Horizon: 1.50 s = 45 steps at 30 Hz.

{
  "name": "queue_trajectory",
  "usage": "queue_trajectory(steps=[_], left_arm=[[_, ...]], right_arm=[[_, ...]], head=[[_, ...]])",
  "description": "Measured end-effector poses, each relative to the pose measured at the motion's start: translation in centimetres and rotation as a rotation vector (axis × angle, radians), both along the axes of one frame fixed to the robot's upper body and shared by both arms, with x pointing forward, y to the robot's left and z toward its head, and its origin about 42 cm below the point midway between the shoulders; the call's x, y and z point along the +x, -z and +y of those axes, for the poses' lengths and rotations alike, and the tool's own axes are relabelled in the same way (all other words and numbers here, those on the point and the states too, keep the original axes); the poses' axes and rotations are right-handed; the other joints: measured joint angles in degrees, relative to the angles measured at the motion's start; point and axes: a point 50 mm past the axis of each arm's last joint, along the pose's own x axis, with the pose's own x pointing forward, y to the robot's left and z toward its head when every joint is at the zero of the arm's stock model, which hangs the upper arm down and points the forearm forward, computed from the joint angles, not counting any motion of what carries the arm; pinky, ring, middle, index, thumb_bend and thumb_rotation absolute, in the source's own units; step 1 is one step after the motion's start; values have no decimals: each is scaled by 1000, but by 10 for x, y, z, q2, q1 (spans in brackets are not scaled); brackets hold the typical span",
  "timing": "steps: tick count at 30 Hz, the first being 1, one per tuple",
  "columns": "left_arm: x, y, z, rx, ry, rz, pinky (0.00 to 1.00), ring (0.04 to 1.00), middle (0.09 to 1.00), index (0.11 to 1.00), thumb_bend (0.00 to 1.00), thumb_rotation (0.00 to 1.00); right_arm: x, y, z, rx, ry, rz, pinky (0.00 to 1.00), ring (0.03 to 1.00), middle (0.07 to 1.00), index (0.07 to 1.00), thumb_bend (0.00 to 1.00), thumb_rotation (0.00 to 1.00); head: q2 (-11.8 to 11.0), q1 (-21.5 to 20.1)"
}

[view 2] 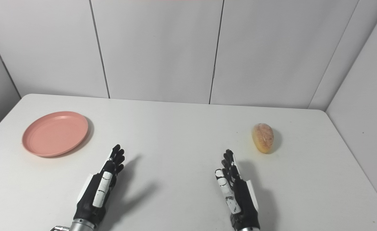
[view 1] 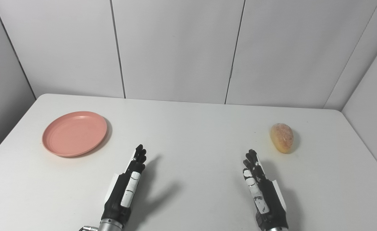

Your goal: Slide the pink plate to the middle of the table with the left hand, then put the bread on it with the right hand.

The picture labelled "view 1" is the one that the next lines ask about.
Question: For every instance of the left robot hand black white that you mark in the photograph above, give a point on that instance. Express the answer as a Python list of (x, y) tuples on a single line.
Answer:
[(119, 195)]

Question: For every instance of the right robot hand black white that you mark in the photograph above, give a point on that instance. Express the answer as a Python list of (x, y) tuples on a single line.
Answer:
[(265, 199)]

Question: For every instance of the golden bread roll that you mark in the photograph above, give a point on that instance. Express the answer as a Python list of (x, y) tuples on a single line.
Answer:
[(282, 137)]

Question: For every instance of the pink round plate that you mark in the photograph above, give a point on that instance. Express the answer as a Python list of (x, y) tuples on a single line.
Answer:
[(74, 133)]

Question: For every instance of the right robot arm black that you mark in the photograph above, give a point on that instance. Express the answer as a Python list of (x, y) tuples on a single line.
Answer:
[(273, 229)]

